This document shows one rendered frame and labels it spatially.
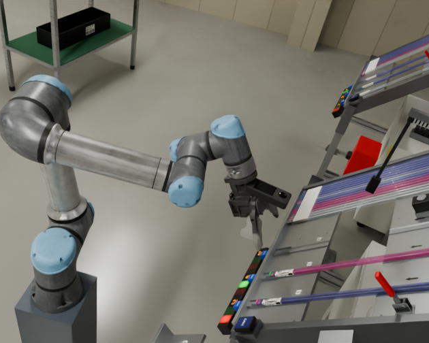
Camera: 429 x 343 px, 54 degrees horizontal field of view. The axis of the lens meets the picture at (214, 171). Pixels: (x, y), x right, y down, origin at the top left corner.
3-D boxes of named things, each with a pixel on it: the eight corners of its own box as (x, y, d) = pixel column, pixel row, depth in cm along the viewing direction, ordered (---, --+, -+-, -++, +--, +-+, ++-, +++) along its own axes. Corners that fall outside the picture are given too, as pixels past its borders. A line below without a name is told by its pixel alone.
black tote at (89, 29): (57, 51, 283) (56, 35, 276) (37, 43, 287) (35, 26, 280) (109, 28, 325) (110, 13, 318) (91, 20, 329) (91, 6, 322)
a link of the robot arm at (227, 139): (209, 118, 108) (241, 109, 106) (223, 155, 112) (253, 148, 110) (203, 131, 101) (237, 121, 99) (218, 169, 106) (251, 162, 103)
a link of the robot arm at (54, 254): (26, 286, 120) (21, 256, 111) (45, 248, 130) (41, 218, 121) (69, 293, 120) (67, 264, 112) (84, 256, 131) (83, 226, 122)
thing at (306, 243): (243, 334, 115) (237, 326, 114) (308, 196, 163) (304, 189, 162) (304, 331, 103) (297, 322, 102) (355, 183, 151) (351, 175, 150)
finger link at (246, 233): (243, 250, 114) (242, 216, 115) (263, 251, 111) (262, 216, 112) (237, 251, 112) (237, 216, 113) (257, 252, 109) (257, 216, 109)
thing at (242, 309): (244, 341, 116) (231, 322, 114) (308, 202, 165) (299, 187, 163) (248, 341, 115) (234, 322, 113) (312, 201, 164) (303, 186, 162)
